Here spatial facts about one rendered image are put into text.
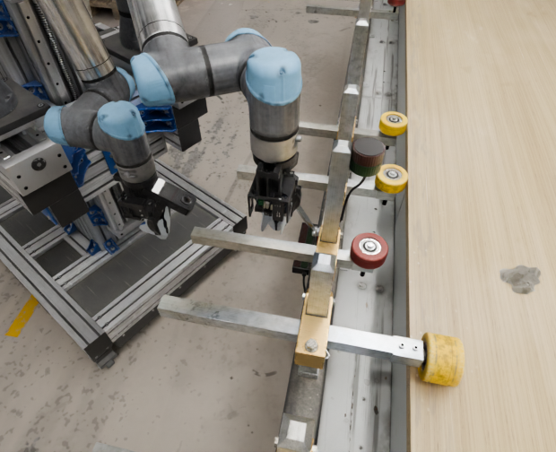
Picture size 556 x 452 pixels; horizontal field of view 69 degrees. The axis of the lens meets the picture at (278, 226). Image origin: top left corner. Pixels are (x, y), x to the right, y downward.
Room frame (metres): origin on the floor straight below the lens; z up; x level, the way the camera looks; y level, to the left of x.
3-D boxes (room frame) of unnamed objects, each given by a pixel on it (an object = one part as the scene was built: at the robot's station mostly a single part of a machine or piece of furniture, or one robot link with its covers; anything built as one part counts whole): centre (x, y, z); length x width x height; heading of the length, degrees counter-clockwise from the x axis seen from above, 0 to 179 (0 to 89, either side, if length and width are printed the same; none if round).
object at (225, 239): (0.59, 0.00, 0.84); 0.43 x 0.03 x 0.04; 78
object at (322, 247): (0.59, -0.12, 0.85); 0.13 x 0.06 x 0.05; 168
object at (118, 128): (0.65, 0.30, 1.13); 0.09 x 0.08 x 0.11; 78
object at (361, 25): (1.10, -0.22, 0.92); 0.03 x 0.03 x 0.48; 78
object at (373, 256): (0.55, -0.20, 0.85); 0.08 x 0.08 x 0.11
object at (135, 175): (0.65, 0.30, 1.05); 0.08 x 0.08 x 0.05
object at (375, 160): (0.60, -0.17, 1.13); 0.06 x 0.06 x 0.02
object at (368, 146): (0.60, -0.17, 1.03); 0.06 x 0.06 x 0.22; 78
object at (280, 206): (0.52, 0.01, 1.13); 0.09 x 0.08 x 0.12; 167
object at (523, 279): (0.47, -0.50, 0.91); 0.09 x 0.07 x 0.02; 105
